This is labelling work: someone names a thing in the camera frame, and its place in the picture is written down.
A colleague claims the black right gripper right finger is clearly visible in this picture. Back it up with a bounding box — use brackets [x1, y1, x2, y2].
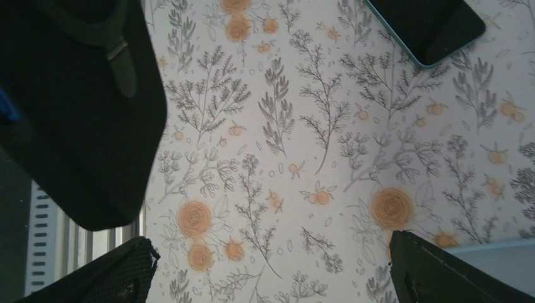
[390, 231, 534, 302]

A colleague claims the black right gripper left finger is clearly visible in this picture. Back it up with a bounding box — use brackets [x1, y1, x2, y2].
[19, 236, 160, 303]

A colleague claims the floral patterned table mat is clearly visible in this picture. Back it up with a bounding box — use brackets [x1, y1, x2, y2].
[143, 1, 534, 302]

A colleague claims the white slotted cable duct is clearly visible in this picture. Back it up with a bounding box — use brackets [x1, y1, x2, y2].
[25, 181, 57, 296]

